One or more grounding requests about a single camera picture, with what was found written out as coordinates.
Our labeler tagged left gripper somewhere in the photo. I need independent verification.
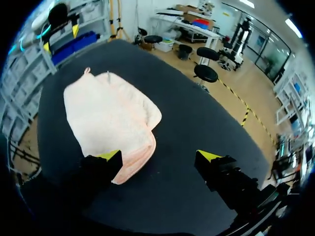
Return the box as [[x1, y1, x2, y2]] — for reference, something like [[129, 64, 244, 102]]
[[41, 3, 79, 55]]

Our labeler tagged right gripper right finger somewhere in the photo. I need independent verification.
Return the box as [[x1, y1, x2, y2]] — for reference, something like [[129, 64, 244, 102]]
[[194, 149, 279, 217]]

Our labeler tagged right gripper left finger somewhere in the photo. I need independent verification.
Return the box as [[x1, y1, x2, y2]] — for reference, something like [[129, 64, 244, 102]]
[[58, 149, 124, 217]]

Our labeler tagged pale pink towel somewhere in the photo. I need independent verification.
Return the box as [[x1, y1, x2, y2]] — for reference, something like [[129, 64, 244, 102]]
[[63, 67, 163, 185]]

